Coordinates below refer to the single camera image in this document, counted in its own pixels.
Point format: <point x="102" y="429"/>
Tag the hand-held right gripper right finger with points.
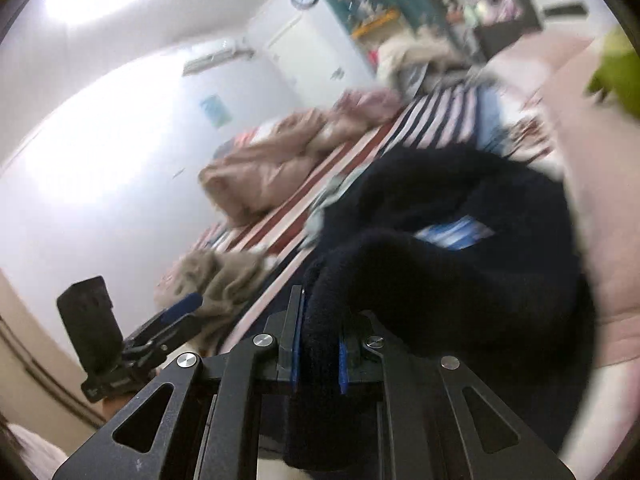
<point x="343" y="367"/>

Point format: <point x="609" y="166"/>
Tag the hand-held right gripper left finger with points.
<point x="296" y="345"/>

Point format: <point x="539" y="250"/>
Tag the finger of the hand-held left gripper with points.
<point x="172" y="332"/>
<point x="182" y="306"/>

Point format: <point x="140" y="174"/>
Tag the grey brown garment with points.
<point x="220" y="280"/>

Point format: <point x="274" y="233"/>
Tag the black fleece garment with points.
<point x="450" y="285"/>

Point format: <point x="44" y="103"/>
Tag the pile of light clothes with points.
<point x="415" y="55"/>

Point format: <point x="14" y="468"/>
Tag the person's pink clothing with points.
<point x="30" y="452"/>

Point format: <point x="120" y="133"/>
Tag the beige pink duvet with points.
<point x="280" y="160"/>

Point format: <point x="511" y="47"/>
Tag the red white navy striped blanket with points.
<point x="350" y="160"/>

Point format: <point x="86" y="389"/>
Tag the white air conditioner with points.
<point x="216" y="54"/>

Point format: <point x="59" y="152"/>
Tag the white door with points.
<point x="310" y="50"/>

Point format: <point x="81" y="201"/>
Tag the pink bed cover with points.
<point x="595" y="210"/>

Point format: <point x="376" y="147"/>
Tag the black shelf cabinet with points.
<point x="505" y="5"/>

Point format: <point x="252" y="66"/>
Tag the green leafy object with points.
<point x="616" y="72"/>

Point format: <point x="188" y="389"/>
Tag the light blue wall poster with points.
<point x="216" y="110"/>

